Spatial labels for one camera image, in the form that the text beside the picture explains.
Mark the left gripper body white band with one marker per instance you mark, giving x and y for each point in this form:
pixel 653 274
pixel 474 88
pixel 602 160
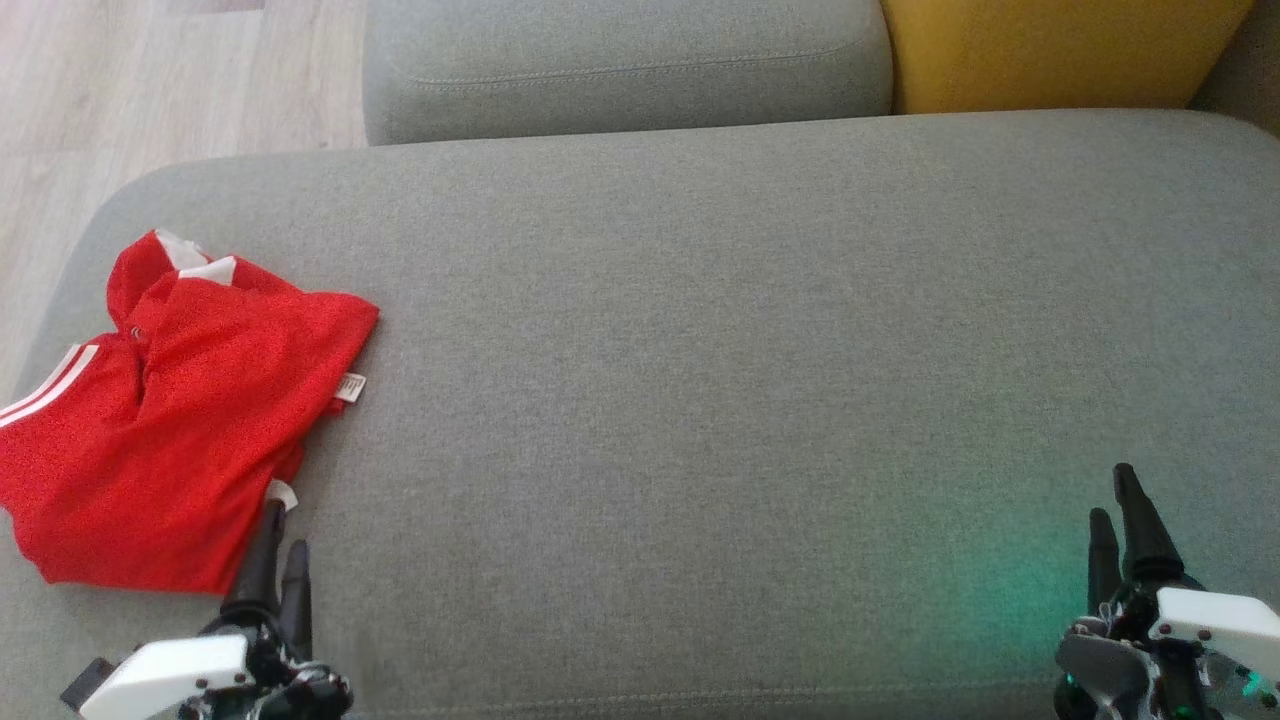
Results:
pixel 170 675

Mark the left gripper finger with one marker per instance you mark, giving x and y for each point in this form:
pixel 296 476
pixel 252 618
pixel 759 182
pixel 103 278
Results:
pixel 258 580
pixel 297 600

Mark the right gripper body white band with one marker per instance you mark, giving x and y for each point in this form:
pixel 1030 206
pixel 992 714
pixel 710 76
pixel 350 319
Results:
pixel 1210 620

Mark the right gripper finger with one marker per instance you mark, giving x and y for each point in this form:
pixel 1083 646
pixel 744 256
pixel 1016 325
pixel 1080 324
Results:
pixel 1104 560
pixel 1145 540

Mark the red shirt with white stripes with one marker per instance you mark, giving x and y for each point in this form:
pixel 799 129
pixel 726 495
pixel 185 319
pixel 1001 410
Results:
pixel 180 420

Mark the grey sofa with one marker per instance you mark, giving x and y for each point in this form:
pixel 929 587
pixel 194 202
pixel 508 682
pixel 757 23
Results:
pixel 700 400

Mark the large yellow sofa cushion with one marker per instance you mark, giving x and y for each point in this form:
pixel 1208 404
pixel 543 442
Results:
pixel 1050 50

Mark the grey sofa back cushion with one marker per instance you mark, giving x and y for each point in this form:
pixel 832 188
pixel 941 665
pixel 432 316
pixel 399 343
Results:
pixel 620 60

